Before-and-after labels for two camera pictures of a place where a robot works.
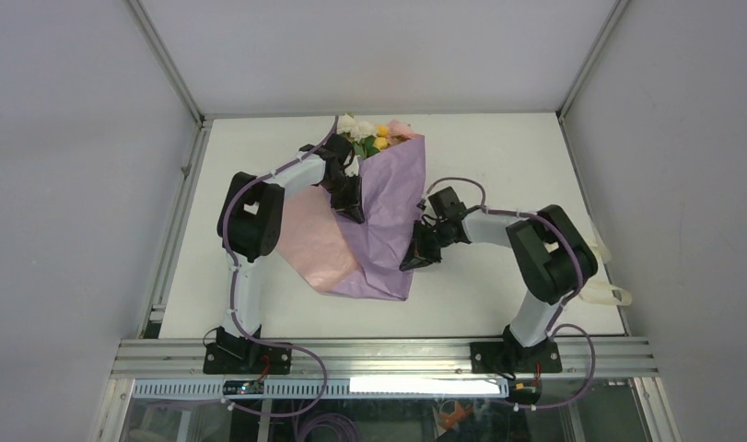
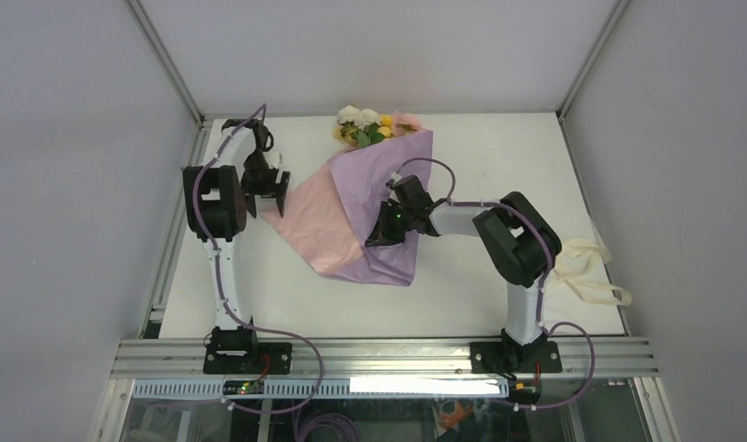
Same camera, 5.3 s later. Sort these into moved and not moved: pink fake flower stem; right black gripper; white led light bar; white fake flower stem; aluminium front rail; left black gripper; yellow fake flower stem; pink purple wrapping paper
Moved: white fake flower stem; yellow fake flower stem; right black gripper; left black gripper; pink purple wrapping paper; pink fake flower stem
Not moved: white led light bar; aluminium front rail
